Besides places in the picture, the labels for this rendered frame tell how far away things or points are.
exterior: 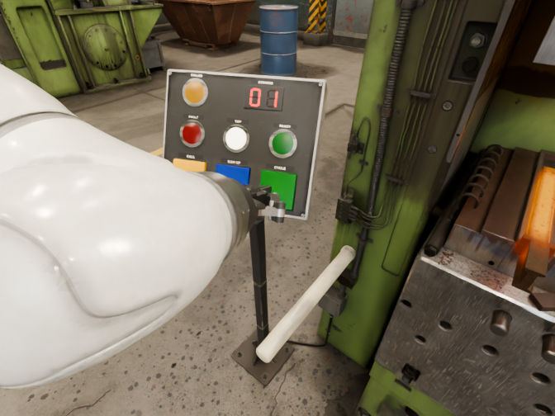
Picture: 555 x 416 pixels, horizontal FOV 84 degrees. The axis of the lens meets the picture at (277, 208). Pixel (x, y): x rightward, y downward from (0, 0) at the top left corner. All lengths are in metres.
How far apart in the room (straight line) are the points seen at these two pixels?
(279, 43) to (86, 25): 2.51
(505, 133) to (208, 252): 1.01
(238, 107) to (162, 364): 1.22
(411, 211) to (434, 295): 0.24
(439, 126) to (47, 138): 0.70
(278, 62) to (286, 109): 4.52
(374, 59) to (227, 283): 1.34
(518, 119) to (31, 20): 4.80
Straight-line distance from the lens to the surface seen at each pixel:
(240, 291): 1.71
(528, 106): 1.09
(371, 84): 0.79
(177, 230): 0.17
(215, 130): 0.68
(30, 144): 0.21
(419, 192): 0.85
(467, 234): 0.70
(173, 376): 1.55
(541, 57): 0.57
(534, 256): 0.63
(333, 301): 1.20
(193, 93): 0.71
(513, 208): 0.78
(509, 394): 0.90
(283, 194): 0.63
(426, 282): 0.72
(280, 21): 5.06
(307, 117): 0.63
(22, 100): 0.25
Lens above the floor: 1.38
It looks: 39 degrees down
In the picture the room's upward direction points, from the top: straight up
